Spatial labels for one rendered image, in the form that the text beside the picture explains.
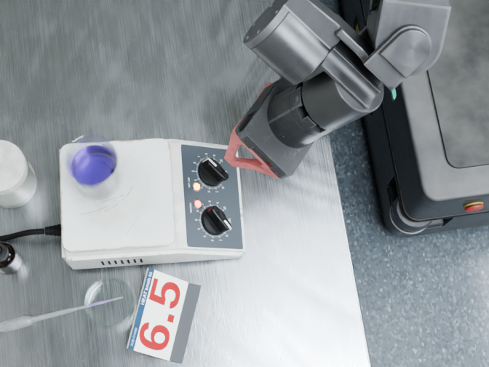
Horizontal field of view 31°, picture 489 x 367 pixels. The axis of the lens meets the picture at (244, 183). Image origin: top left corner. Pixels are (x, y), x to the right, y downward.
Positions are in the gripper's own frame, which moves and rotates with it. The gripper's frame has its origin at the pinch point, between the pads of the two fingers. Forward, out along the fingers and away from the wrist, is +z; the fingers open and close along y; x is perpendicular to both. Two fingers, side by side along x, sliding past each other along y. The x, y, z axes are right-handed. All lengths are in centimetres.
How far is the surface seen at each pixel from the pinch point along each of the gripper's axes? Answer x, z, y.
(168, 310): 7.6, 13.1, 13.4
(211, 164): -0.1, 5.7, 0.3
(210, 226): 4.3, 7.1, 5.3
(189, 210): 1.4, 7.4, 5.4
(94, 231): -4.8, 10.3, 13.6
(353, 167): 39, 60, -61
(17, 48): -24.0, 22.5, -3.6
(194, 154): -1.9, 7.4, -0.3
